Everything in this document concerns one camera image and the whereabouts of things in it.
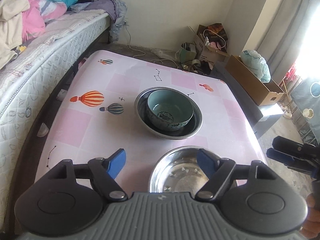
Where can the open cardboard box with clutter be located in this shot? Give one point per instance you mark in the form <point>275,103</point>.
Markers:
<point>205,50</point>

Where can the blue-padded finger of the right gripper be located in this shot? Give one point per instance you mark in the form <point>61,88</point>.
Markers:
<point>305,152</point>
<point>303,163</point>

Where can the pink balloon pattern tablecloth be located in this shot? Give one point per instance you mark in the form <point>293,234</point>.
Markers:
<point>107,107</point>

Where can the small stainless steel bowl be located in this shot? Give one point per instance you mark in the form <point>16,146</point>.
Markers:
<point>178,171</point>

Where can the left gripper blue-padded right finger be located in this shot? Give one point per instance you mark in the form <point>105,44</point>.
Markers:
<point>221,174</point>

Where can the white quilted mattress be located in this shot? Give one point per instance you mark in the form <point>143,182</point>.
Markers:
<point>28,81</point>

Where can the purple grey bedsheet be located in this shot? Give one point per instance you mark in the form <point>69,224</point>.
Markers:
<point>116,9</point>

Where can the person's right hand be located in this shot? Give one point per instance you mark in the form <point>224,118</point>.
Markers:
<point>311,226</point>

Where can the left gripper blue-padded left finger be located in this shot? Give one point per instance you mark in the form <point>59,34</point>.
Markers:
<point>102,172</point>

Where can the teal ceramic bowl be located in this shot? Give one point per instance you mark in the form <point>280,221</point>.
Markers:
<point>168,110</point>

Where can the long brown cardboard box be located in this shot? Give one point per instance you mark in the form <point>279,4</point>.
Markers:
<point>263,94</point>

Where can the grey storage box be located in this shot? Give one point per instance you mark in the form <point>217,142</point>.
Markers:
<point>261,118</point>

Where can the large stainless steel bowl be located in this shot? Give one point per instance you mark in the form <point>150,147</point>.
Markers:
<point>185,132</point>

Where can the green paper bag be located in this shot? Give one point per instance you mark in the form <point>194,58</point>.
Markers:
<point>186,53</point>

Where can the cream cloth garment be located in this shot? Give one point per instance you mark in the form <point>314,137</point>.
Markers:
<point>11,27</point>

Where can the pink blanket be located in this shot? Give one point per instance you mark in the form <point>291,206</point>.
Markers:
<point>35,18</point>

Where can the grey window curtain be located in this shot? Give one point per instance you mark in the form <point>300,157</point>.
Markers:
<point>283,19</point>

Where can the white teal plastic bag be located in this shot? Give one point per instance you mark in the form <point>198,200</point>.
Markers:
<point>256,64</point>

